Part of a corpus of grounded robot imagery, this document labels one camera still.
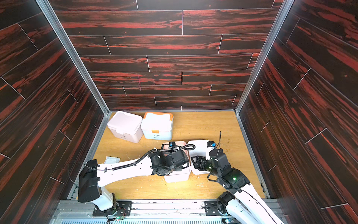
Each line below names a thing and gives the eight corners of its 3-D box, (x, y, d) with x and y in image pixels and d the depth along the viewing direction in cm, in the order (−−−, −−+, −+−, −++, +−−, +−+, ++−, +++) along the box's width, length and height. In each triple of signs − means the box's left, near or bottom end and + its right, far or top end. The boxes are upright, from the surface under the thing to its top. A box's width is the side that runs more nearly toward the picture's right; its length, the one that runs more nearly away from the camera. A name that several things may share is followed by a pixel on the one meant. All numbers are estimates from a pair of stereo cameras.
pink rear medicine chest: (112, 138, 104) (104, 126, 93) (123, 122, 114) (117, 109, 103) (139, 145, 100) (134, 133, 89) (149, 128, 110) (145, 115, 99)
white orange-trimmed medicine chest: (144, 141, 103) (140, 128, 91) (147, 125, 113) (144, 112, 101) (172, 141, 103) (171, 128, 91) (173, 125, 113) (172, 112, 101)
